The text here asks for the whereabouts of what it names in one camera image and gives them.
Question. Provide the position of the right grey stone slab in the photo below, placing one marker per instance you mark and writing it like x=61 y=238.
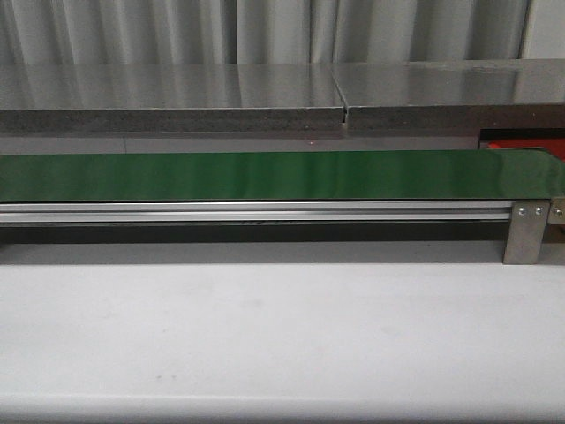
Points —
x=461 y=95

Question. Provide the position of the grey stone slab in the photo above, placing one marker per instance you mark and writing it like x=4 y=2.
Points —
x=461 y=95
x=182 y=98

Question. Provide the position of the green conveyor belt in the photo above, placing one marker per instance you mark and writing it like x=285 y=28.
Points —
x=500 y=174

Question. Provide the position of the left grey stone slab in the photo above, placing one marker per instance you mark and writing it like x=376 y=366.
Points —
x=182 y=98

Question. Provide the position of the steel conveyor end plate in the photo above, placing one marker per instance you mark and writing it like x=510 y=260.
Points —
x=556 y=215

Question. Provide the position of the red plastic tray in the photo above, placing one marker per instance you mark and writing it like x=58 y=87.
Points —
x=554 y=147

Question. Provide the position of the grey pleated curtain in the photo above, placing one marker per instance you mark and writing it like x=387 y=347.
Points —
x=257 y=32

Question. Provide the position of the steel conveyor support bracket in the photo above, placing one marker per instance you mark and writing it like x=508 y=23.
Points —
x=526 y=231

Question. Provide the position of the aluminium conveyor side rail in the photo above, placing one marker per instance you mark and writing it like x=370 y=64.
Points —
x=251 y=211

